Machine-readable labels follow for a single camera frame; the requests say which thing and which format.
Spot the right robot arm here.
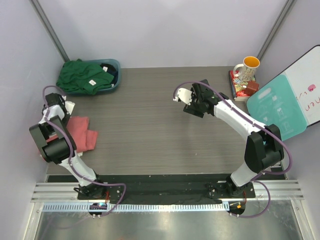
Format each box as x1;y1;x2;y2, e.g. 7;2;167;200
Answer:
173;79;285;198

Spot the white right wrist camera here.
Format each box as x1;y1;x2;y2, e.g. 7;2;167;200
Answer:
173;87;194;106

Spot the dark navy t-shirt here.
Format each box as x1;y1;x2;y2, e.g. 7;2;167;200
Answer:
100;63;118;82

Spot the teal folding board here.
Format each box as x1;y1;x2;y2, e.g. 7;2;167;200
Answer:
246;74;307;141

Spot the small brown box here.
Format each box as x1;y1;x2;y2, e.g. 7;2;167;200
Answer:
244;81;259;96

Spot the aluminium rail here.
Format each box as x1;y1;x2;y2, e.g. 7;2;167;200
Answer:
31;180;304;215

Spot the red book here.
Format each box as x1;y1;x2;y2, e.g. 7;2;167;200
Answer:
228;70;259;102

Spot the green t-shirt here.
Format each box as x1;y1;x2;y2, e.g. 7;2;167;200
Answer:
55;58;114;95

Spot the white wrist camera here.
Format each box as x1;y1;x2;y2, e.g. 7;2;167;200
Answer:
65;100;76;115
173;87;194;106

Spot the whiteboard with black frame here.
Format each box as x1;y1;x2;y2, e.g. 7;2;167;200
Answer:
273;45;320;128

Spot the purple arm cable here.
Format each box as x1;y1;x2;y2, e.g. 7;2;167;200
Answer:
172;80;294;219
42;85;127;218

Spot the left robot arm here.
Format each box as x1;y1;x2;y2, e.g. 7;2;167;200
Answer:
29;93;107;200

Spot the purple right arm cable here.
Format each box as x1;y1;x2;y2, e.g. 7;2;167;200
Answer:
172;80;294;219

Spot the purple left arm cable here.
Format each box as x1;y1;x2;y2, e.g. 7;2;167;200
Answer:
42;85;127;218

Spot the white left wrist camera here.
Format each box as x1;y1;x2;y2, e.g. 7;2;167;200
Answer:
65;100;76;115

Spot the white mug orange inside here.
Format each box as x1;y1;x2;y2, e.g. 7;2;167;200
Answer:
233;56;260;82

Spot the blue plastic bin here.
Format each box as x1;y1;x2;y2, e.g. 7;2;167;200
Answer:
65;58;122;96

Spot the pink t-shirt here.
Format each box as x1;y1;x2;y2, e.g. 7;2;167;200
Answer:
29;115;98;165

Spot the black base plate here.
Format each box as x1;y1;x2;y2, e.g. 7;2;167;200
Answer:
77;174;256;204

